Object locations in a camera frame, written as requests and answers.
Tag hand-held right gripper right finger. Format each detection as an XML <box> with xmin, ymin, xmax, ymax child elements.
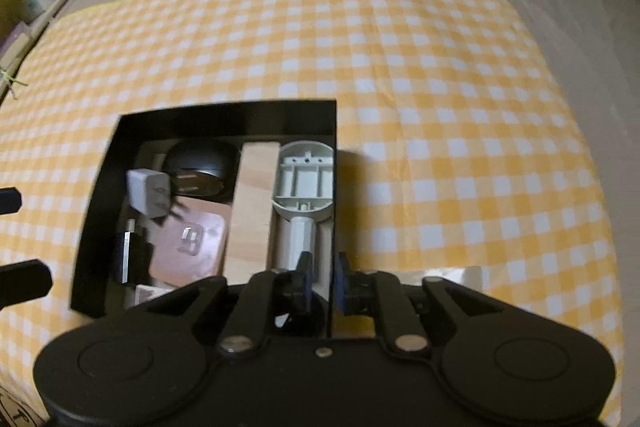
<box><xmin>334</xmin><ymin>251</ymin><xmax>506</xmax><ymax>352</ymax></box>

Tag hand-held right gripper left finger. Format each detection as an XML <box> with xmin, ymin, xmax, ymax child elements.
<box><xmin>147</xmin><ymin>251</ymin><xmax>317</xmax><ymax>354</ymax></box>

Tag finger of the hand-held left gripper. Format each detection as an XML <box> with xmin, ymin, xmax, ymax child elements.
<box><xmin>0</xmin><ymin>259</ymin><xmax>54</xmax><ymax>309</ymax></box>
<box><xmin>0</xmin><ymin>188</ymin><xmax>24</xmax><ymax>214</ymax></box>

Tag light wooden block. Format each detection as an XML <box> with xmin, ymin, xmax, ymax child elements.
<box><xmin>224</xmin><ymin>142</ymin><xmax>281</xmax><ymax>285</ymax></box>

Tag white plastic handle tool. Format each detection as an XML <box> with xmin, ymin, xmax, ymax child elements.
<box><xmin>270</xmin><ymin>141</ymin><xmax>335</xmax><ymax>275</ymax></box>

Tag black charger plug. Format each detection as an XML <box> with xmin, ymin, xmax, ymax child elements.
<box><xmin>114</xmin><ymin>218</ymin><xmax>156</xmax><ymax>285</ymax></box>

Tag white charger plug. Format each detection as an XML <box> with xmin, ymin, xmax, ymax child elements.
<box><xmin>126</xmin><ymin>168</ymin><xmax>173</xmax><ymax>222</ymax></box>

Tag brown rectangular block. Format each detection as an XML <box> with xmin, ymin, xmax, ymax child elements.
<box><xmin>147</xmin><ymin>196</ymin><xmax>235</xmax><ymax>288</ymax></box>

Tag black oval mirror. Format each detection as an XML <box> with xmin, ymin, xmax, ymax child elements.
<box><xmin>162</xmin><ymin>139</ymin><xmax>238</xmax><ymax>198</ymax></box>

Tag black cardboard box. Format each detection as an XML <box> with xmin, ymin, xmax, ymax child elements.
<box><xmin>69</xmin><ymin>98</ymin><xmax>341</xmax><ymax>340</ymax></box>

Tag yellow green ribbons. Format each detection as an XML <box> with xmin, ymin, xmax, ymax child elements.
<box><xmin>0</xmin><ymin>69</ymin><xmax>28</xmax><ymax>100</ymax></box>

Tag yellow white checkered mat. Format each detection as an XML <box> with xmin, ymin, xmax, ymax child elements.
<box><xmin>0</xmin><ymin>0</ymin><xmax>626</xmax><ymax>427</ymax></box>

